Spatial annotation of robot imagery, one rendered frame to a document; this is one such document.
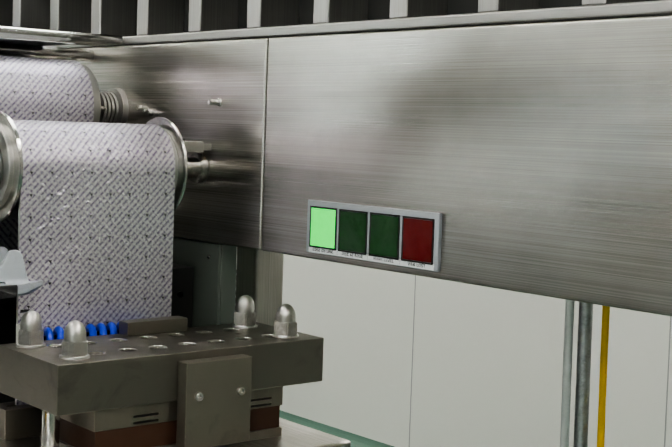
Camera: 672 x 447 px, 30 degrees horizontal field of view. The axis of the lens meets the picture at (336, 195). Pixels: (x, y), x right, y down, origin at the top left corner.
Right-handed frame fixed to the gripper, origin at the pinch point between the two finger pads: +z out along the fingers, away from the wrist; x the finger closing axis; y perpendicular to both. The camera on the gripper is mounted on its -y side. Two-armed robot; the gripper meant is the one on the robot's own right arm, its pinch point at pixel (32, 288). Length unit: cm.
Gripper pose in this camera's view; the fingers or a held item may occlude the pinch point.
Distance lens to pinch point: 170.0
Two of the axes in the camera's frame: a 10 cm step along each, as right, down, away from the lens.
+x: -6.4, -0.6, 7.6
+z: 7.7, -0.1, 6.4
